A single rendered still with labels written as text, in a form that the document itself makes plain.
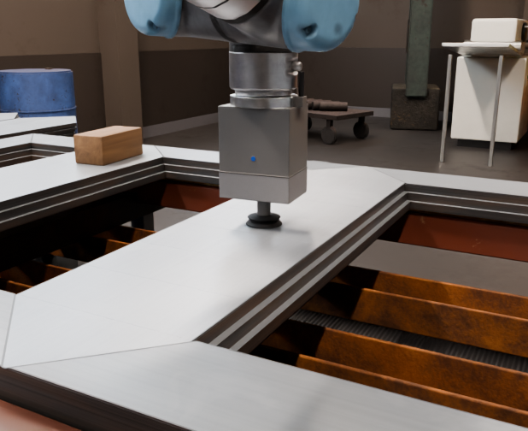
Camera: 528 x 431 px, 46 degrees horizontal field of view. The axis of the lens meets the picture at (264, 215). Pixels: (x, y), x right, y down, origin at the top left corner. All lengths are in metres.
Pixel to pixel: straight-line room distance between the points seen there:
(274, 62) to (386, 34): 7.90
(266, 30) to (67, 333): 0.28
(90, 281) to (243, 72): 0.27
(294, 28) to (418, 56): 6.84
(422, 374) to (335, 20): 0.41
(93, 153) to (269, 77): 0.50
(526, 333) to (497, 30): 5.51
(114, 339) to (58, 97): 4.38
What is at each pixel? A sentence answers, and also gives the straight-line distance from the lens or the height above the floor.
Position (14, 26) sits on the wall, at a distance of 5.62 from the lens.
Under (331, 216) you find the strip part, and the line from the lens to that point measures 0.76.
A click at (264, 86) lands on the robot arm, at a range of 0.66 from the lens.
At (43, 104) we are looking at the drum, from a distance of 4.78.
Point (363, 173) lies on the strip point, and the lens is 1.01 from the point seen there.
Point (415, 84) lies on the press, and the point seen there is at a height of 0.53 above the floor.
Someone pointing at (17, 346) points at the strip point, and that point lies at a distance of 0.48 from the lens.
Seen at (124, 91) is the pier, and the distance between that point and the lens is 6.22.
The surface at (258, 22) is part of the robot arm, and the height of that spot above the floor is 1.07.
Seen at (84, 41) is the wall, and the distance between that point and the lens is 6.16.
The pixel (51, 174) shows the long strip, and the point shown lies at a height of 0.85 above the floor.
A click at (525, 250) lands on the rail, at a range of 0.94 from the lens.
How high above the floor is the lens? 1.06
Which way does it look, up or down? 16 degrees down
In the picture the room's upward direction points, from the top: straight up
